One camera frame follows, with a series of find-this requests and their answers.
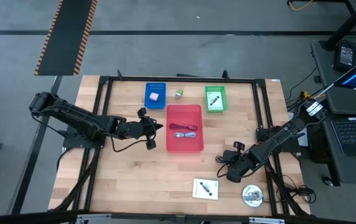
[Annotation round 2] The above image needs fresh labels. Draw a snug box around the blue plastic bin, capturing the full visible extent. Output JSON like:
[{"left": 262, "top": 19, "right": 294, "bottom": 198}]
[{"left": 143, "top": 82, "right": 167, "bottom": 110}]

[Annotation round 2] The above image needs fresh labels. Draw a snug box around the black laptop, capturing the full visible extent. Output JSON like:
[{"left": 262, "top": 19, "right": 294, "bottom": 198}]
[{"left": 330, "top": 116, "right": 356, "bottom": 159}]

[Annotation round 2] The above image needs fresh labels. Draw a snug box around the red plastic bin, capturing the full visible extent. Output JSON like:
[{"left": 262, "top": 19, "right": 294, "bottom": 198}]
[{"left": 166, "top": 104, "right": 204, "bottom": 154}]

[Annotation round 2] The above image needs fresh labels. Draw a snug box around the green plastic bin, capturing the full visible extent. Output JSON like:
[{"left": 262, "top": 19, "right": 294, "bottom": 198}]
[{"left": 204, "top": 85, "right": 228, "bottom": 113}]

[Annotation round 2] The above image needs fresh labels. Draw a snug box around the black orange-striped floor mat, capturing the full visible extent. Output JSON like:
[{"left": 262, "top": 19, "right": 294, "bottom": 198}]
[{"left": 34, "top": 0, "right": 98, "bottom": 77}]

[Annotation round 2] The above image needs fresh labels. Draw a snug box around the black floor cable bundle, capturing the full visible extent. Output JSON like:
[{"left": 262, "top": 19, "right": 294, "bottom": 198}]
[{"left": 271, "top": 174, "right": 317, "bottom": 206}]

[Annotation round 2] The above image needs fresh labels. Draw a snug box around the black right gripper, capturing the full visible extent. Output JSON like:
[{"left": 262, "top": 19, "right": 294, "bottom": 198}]
[{"left": 222, "top": 141, "right": 254, "bottom": 184}]

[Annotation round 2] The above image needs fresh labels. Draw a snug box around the white card with black item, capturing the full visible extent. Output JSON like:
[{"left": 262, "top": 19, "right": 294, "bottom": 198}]
[{"left": 192, "top": 178, "right": 220, "bottom": 201}]

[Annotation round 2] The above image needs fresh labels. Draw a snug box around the laptop computer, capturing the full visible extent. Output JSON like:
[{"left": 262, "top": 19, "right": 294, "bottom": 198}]
[{"left": 310, "top": 40, "right": 356, "bottom": 187}]

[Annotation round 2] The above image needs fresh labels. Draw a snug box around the light blue cable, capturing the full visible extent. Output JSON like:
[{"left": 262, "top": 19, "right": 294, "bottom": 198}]
[{"left": 174, "top": 131, "right": 197, "bottom": 139}]

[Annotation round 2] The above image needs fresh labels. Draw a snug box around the dark red cable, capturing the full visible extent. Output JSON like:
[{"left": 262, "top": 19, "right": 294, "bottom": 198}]
[{"left": 169, "top": 123, "right": 199, "bottom": 131}]

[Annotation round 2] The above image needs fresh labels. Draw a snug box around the black metal table frame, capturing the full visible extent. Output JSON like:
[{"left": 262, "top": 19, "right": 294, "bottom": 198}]
[{"left": 49, "top": 70, "right": 311, "bottom": 218}]

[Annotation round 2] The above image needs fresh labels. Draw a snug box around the silver compact disc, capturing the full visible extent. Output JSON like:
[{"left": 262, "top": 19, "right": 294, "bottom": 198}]
[{"left": 241, "top": 184, "right": 265, "bottom": 208}]

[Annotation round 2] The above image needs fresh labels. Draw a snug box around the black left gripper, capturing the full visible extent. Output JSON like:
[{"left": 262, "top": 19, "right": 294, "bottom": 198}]
[{"left": 117, "top": 108, "right": 164, "bottom": 151}]

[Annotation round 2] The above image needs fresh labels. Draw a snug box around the black stand leg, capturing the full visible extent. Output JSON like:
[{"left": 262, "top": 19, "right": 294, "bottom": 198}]
[{"left": 319, "top": 0, "right": 356, "bottom": 52}]

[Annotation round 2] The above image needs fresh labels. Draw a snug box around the black rig crossbeam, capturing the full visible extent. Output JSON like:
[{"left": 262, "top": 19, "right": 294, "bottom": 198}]
[{"left": 0, "top": 210, "right": 356, "bottom": 224}]

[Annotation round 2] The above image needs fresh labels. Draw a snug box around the silver metal bracket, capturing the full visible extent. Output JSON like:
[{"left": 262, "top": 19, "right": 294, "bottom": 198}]
[
  {"left": 77, "top": 213, "right": 112, "bottom": 224},
  {"left": 248, "top": 217, "right": 286, "bottom": 224}
]

